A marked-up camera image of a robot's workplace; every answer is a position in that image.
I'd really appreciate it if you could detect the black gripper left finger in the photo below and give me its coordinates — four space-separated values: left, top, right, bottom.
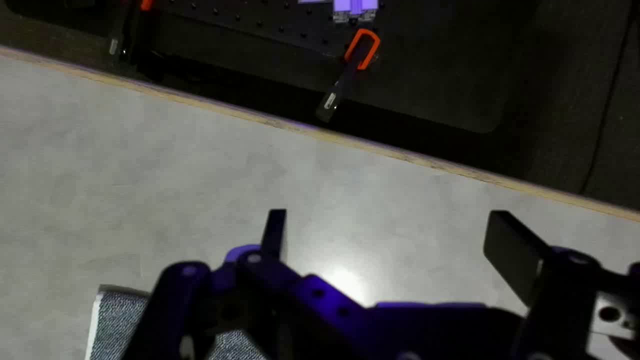
122 208 304 360

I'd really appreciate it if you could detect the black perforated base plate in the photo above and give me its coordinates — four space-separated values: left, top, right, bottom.
153 0 537 136

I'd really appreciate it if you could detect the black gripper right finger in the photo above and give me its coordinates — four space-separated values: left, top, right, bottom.
482 208 640 360

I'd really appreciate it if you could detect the orange and black bar clamp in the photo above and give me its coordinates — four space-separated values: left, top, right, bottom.
315 26 384 127

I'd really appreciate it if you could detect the thin black cable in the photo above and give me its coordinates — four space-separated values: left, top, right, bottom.
579 0 638 196

